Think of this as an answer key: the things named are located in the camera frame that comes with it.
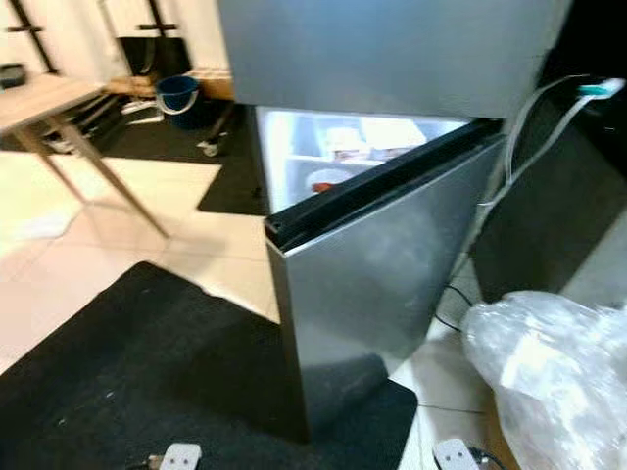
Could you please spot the tall steel fridge door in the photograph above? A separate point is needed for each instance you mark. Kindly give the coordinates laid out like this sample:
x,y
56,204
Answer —
x,y
372,294

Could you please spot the grey steel fridge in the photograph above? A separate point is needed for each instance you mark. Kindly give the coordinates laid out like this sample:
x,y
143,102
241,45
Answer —
x,y
392,49

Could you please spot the white paper sheet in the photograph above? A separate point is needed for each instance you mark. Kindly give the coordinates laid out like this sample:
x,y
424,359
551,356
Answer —
x,y
39,227

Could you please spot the light wooden table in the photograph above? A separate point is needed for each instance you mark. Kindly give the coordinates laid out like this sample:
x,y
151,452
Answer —
x,y
39,96

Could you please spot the brown wooden board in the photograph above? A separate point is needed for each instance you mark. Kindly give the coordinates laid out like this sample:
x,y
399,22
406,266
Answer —
x,y
127,86

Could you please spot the black metal stand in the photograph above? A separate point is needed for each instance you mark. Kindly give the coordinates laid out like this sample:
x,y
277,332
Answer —
x,y
157,15
27,29

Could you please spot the black floor mat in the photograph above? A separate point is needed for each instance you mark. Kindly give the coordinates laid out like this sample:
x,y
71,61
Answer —
x,y
157,382
235,186

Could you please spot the blue plastic bucket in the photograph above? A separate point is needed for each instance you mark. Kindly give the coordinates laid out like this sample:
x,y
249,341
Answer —
x,y
176,98

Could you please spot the black square panel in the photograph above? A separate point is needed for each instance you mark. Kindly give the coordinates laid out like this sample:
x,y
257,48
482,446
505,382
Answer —
x,y
152,57

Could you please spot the black wheeled base bar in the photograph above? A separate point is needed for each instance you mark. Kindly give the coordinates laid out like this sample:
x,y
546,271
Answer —
x,y
216,132

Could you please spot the brown cardboard box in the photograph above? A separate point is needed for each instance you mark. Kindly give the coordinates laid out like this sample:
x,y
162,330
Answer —
x,y
214,83

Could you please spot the steel bowl of red berries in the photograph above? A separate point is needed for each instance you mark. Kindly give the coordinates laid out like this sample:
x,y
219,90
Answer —
x,y
328,183

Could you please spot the white plastic food box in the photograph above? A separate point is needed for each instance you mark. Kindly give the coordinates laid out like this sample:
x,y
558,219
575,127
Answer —
x,y
392,134

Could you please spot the crumpled clear plastic wrap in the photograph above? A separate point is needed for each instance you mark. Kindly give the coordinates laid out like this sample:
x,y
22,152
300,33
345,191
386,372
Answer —
x,y
549,382

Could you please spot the teal and white gadget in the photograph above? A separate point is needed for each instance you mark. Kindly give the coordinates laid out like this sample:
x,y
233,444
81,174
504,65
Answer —
x,y
598,88

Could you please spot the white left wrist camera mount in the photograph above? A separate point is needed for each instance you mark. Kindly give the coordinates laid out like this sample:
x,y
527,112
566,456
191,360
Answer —
x,y
179,458

